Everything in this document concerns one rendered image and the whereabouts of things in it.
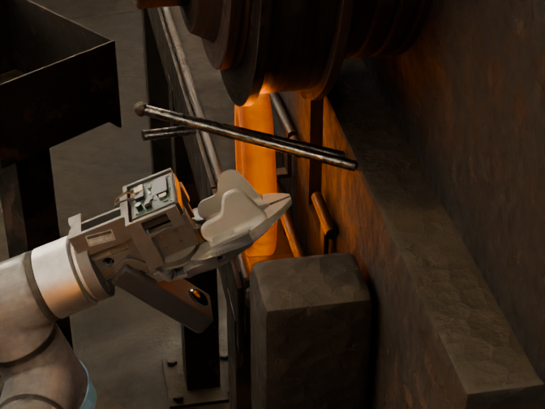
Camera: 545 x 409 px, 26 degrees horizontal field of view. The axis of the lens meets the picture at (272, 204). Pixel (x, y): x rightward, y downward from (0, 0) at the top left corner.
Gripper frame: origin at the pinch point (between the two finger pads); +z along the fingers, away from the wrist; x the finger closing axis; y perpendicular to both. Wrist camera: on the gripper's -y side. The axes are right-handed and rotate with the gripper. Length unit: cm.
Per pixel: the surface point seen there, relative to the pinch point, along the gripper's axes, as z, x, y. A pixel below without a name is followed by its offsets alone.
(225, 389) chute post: -28, 60, -72
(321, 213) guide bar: 3.4, 0.9, -2.8
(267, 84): 4.0, -6.2, 16.8
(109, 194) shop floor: -46, 129, -66
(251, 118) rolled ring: 0.3, 8.2, 6.1
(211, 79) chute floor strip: -7, 60, -15
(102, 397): -48, 61, -64
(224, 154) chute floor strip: -7.1, 34.1, -11.9
